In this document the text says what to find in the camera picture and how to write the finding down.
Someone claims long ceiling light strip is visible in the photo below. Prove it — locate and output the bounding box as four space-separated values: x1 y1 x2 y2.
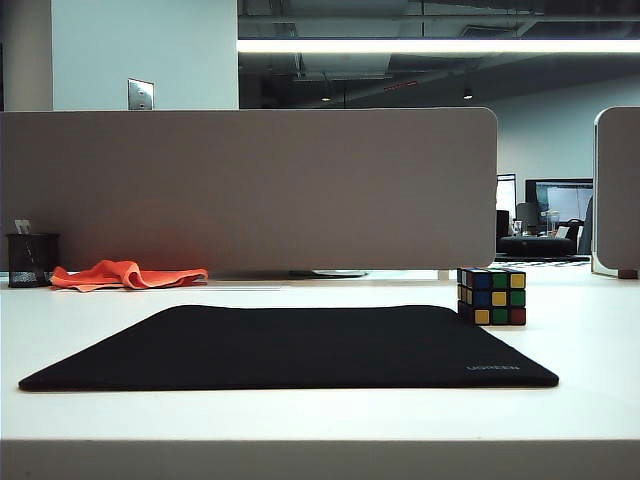
236 38 640 54

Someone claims metal wall switch plate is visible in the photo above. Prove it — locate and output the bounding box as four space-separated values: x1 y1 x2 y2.
127 77 155 111

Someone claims black mouse pad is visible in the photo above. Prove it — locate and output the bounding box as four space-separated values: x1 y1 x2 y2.
17 304 560 393

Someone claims orange cloth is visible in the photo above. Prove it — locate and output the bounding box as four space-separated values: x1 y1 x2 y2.
49 259 209 292

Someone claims round black ottoman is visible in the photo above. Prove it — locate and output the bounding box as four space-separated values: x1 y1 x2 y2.
498 235 575 258

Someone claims wide grey desk divider panel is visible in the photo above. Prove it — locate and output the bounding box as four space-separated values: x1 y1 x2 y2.
0 107 500 272

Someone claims large display screen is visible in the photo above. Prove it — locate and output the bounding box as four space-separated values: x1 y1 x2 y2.
524 178 595 225

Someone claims grey office chair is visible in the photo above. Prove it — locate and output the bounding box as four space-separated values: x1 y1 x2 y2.
515 202 539 236

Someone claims white whiteboard stand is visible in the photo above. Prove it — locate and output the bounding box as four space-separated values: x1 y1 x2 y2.
497 173 517 221

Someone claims narrow grey desk divider panel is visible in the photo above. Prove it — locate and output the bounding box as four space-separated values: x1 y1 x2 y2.
593 105 640 279

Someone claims black mesh pen holder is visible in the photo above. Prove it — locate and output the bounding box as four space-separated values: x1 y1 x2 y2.
5 232 61 289

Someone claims multicolour puzzle cube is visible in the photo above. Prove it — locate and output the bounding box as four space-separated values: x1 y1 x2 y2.
456 267 528 327

